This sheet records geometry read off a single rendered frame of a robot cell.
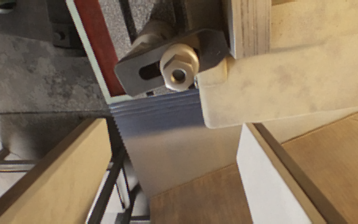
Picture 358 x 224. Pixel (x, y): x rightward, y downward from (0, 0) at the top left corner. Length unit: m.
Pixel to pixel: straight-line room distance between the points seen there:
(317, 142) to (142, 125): 0.44
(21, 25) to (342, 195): 1.43
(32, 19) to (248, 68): 1.20
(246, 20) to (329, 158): 0.44
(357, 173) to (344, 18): 0.38
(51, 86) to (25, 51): 0.25
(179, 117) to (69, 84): 1.15
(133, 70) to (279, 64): 0.18
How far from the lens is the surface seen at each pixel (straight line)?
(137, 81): 0.23
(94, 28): 0.51
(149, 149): 0.58
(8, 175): 2.01
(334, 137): 0.61
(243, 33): 0.20
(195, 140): 0.56
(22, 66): 1.68
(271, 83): 0.29
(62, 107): 1.67
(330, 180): 0.56
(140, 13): 0.45
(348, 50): 0.32
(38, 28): 1.34
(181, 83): 0.17
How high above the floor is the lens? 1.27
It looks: 62 degrees down
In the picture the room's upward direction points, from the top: 177 degrees counter-clockwise
